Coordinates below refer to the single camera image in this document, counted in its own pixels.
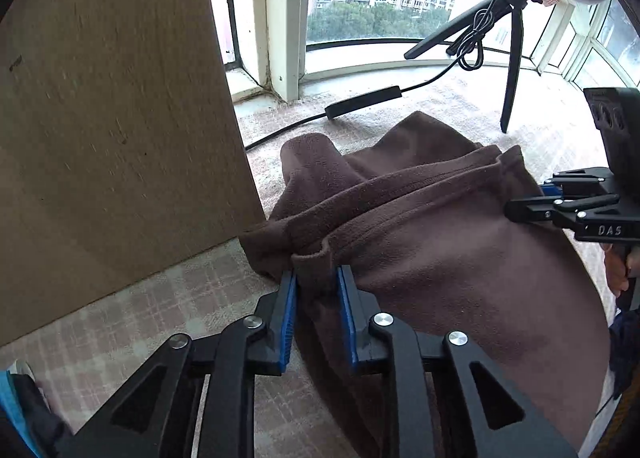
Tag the white window frame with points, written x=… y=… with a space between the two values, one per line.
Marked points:
x=282 y=13

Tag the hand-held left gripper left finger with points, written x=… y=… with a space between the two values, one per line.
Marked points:
x=287 y=323

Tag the black tripod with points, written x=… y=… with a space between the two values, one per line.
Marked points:
x=514 y=63

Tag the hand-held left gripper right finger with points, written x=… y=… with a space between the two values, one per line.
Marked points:
x=347 y=318

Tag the brown sweater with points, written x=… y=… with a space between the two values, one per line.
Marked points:
x=450 y=263

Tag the person's right hand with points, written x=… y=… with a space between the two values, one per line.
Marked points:
x=615 y=268

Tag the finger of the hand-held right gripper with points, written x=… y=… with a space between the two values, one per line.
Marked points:
x=540 y=210
x=575 y=183

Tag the dark navy folded garment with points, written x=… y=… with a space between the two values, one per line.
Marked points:
x=40 y=418

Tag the pink plaid blanket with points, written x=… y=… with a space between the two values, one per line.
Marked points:
x=150 y=318

